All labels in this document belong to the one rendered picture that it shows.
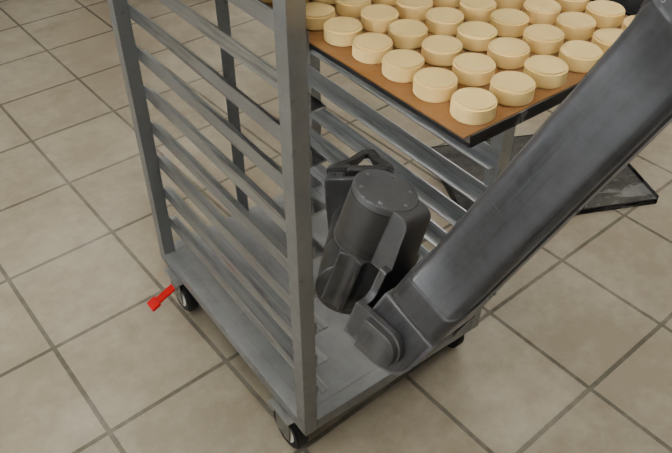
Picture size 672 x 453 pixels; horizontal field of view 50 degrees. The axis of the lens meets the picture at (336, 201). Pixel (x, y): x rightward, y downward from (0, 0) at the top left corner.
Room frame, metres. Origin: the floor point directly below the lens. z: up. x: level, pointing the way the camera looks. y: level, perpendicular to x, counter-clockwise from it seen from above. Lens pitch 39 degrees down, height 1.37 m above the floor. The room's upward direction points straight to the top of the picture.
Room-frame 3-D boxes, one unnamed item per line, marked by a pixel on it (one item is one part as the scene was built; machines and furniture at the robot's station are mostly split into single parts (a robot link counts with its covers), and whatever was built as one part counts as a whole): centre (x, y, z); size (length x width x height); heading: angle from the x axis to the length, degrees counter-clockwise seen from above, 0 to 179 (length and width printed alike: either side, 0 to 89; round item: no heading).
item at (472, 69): (0.75, -0.16, 0.96); 0.05 x 0.05 x 0.02
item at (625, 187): (1.81, -0.63, 0.02); 0.60 x 0.40 x 0.03; 102
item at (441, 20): (0.88, -0.14, 0.96); 0.05 x 0.05 x 0.02
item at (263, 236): (1.09, 0.22, 0.51); 0.64 x 0.03 x 0.03; 37
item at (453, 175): (1.32, -0.10, 0.51); 0.64 x 0.03 x 0.03; 37
